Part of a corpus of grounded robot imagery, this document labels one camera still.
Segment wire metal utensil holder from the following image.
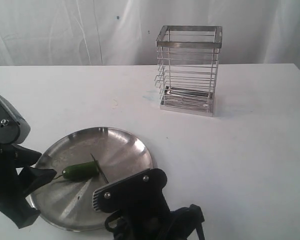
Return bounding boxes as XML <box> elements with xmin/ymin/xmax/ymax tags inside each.
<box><xmin>154</xmin><ymin>25</ymin><xmax>223</xmax><ymax>117</ymax></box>

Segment black handled knife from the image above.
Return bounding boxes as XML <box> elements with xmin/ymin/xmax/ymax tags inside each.
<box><xmin>90</xmin><ymin>153</ymin><xmax>109</xmax><ymax>184</ymax></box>

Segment white backdrop curtain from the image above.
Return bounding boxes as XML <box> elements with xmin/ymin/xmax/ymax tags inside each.
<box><xmin>0</xmin><ymin>0</ymin><xmax>300</xmax><ymax>69</ymax></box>

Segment green chili pepper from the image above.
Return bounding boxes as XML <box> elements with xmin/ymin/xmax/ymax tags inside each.
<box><xmin>53</xmin><ymin>161</ymin><xmax>100</xmax><ymax>182</ymax></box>

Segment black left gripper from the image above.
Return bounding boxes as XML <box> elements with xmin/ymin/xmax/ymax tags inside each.
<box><xmin>0</xmin><ymin>143</ymin><xmax>57</xmax><ymax>229</ymax></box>

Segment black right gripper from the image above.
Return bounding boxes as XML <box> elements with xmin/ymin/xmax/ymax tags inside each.
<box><xmin>104</xmin><ymin>199</ymin><xmax>205</xmax><ymax>240</ymax></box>

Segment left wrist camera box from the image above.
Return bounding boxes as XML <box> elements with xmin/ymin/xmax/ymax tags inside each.
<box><xmin>0</xmin><ymin>95</ymin><xmax>31</xmax><ymax>145</ymax></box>

